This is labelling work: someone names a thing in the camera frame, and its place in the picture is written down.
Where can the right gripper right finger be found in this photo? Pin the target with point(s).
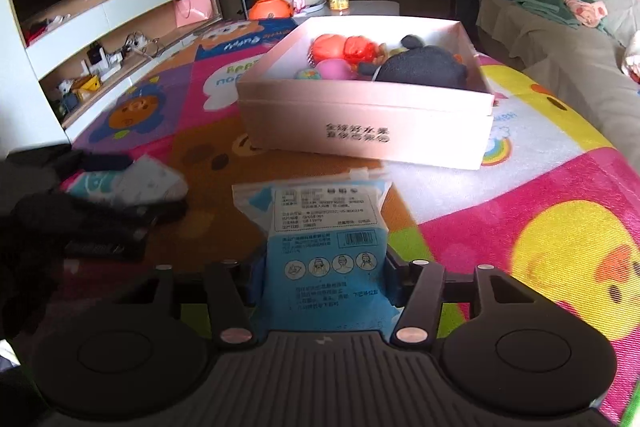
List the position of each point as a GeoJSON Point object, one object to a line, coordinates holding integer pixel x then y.
{"type": "Point", "coordinates": [416, 288]}

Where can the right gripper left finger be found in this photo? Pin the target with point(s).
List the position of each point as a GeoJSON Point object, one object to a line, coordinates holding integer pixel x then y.
{"type": "Point", "coordinates": [228, 317]}

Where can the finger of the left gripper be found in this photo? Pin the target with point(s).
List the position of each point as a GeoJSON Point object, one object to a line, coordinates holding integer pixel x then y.
{"type": "Point", "coordinates": [79, 160]}

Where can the white teal patterned pouch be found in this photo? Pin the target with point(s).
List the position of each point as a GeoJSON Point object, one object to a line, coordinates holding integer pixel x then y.
{"type": "Point", "coordinates": [146, 181]}

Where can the blue white mask packet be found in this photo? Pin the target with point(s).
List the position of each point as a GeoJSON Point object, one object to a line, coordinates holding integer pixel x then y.
{"type": "Point", "coordinates": [326, 245]}

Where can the black plush bird toy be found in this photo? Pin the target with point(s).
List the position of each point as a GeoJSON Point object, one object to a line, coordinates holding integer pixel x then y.
{"type": "Point", "coordinates": [419, 64]}

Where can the pink ball toy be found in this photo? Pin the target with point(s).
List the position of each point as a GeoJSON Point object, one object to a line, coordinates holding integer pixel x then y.
{"type": "Point", "coordinates": [336, 69]}

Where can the red plastic toy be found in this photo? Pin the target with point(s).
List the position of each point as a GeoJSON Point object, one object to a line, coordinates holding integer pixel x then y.
{"type": "Point", "coordinates": [354, 50]}

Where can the colourful cartoon play mat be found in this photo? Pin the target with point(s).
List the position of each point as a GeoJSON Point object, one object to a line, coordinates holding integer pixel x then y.
{"type": "Point", "coordinates": [553, 204]}

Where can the pink cardboard box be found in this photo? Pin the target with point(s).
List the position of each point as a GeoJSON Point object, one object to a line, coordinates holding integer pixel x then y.
{"type": "Point", "coordinates": [369, 118]}

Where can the pink paper bag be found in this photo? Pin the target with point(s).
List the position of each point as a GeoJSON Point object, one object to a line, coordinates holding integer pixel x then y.
{"type": "Point", "coordinates": [190, 12]}

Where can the orange round toy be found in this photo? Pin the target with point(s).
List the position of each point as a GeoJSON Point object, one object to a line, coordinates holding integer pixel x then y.
{"type": "Point", "coordinates": [266, 9]}

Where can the grey sofa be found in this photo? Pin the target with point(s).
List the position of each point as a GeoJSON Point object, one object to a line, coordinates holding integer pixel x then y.
{"type": "Point", "coordinates": [581, 65]}

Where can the green cloth on sofa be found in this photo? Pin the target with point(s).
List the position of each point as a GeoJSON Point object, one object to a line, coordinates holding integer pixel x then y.
{"type": "Point", "coordinates": [570, 13]}

